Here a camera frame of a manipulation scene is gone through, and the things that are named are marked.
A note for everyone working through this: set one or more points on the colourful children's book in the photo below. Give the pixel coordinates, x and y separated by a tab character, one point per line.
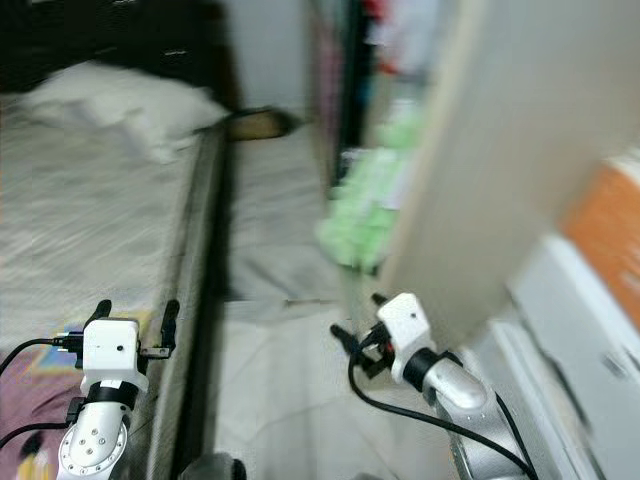
55	362

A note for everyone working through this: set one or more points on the white pillow with green leaf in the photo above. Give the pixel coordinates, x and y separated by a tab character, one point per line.
120	105

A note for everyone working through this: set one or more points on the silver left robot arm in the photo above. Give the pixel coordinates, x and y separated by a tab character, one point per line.
95	445

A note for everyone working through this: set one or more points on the dark bed base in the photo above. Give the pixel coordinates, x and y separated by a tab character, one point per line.
215	250

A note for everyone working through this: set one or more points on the light green fabric pile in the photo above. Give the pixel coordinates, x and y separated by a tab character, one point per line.
360	210

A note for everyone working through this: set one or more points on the white quilted mattress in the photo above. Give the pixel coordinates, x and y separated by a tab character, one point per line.
80	220

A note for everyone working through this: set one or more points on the pink cartoon print blanket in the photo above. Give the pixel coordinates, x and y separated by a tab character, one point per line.
45	395

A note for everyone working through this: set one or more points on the grey left robot leg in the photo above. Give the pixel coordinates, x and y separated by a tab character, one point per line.
220	467

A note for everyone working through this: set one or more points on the white storage unit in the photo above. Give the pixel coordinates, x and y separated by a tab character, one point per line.
580	350

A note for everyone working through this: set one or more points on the brown floor mat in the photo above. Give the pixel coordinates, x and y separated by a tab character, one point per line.
260	125

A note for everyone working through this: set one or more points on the beige wardrobe door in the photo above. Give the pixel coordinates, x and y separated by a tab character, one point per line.
510	130

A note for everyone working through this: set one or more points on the open dark wardrobe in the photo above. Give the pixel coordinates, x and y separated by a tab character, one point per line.
355	60

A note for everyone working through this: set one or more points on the orange box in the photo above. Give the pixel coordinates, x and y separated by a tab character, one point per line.
610	220

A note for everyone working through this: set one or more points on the black tufted headboard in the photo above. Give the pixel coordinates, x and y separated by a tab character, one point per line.
110	40

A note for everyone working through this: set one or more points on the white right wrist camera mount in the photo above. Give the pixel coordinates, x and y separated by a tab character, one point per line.
405	318

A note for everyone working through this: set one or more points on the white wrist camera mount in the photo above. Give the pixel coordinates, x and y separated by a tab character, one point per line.
110	350
405	318

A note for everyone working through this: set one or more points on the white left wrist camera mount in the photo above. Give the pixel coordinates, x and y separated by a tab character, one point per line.
110	350

